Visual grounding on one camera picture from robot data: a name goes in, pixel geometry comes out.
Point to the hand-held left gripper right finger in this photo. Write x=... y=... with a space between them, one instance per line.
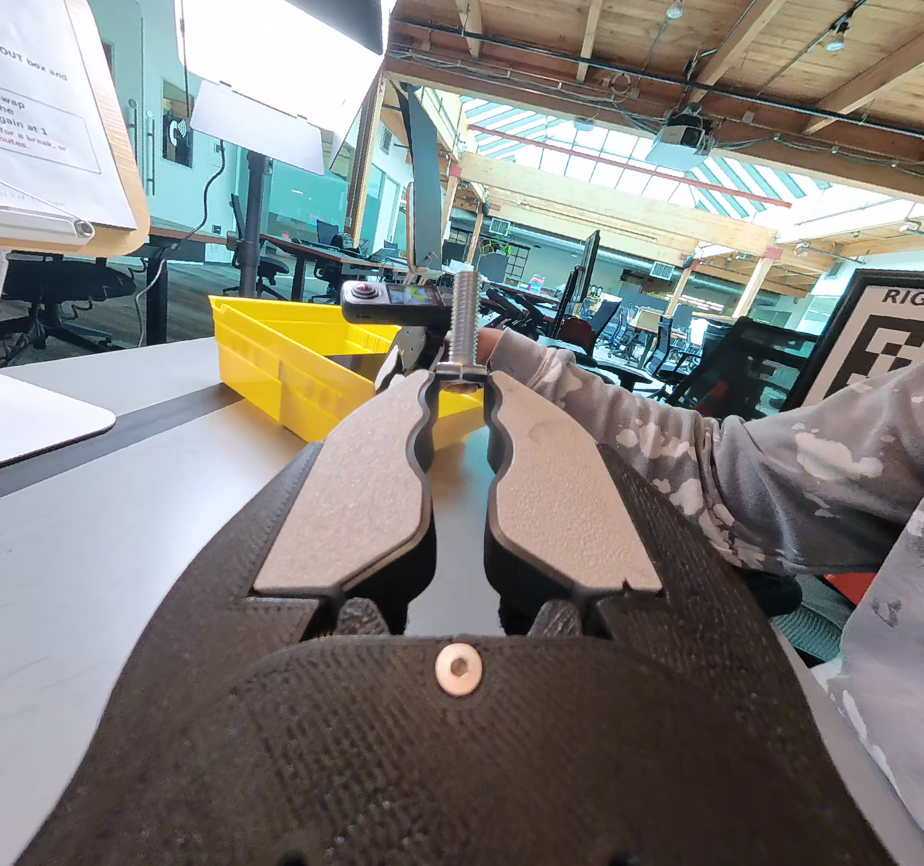
x=570 y=512

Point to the silver hex bolt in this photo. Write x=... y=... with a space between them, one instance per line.
x=465 y=317

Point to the person's right forearm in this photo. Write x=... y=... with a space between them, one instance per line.
x=722 y=476

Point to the yellow plastic bin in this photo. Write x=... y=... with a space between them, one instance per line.
x=289 y=368

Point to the black office chair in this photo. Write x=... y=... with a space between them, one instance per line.
x=271 y=270
x=336 y=259
x=58 y=288

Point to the wooden table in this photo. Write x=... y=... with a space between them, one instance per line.
x=317 y=249

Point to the LED light panel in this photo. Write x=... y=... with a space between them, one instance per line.
x=274 y=35

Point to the wooden document board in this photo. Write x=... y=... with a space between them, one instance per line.
x=126 y=180

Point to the black mesh chair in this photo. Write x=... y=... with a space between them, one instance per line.
x=751 y=368

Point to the person's right hand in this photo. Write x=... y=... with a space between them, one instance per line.
x=491 y=345

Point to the black light flag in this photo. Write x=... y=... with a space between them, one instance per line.
x=424 y=173

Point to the black light stand pole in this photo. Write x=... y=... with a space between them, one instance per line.
x=252 y=230

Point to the printed instruction sheet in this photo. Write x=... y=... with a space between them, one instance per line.
x=43 y=86

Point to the fiducial marker sign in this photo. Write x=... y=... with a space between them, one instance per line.
x=866 y=346

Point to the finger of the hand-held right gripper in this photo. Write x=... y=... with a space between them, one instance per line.
x=391 y=371

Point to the white document stand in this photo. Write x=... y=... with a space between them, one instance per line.
x=43 y=418

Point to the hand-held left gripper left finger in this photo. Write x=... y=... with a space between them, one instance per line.
x=346 y=512

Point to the ceiling projector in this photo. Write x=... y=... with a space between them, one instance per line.
x=678 y=144

